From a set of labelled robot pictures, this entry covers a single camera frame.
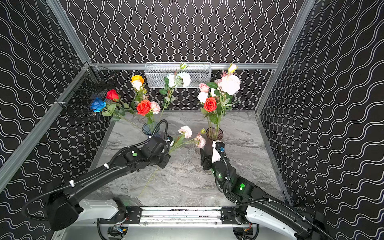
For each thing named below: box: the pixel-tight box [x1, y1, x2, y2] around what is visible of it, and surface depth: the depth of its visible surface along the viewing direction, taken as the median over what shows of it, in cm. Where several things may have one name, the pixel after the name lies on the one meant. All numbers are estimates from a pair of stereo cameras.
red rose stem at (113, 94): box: [106, 89, 134, 116], surface depth 72 cm
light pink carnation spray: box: [138, 125, 206, 197], surface depth 85 cm
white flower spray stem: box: [159, 63, 191, 119], surface depth 72 cm
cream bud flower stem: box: [131, 79, 148, 103], surface depth 75 cm
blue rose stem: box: [90, 97, 132, 122], surface depth 68 cm
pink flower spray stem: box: [197, 63, 241, 133], surface depth 65 cm
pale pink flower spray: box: [150, 101, 161, 115], surface depth 80 cm
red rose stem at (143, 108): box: [136, 99, 154, 125], surface depth 74 cm
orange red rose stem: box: [203, 97, 222, 133], surface depth 65 cm
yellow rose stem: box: [130, 74, 145, 85], surface depth 78 cm
